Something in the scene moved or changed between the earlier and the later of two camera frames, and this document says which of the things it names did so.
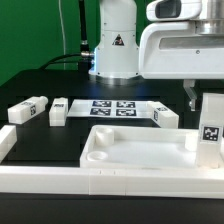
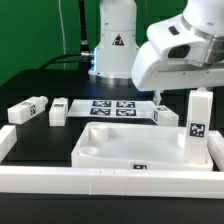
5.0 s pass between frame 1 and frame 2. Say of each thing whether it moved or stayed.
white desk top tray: moved
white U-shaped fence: stayed
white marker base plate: stayed
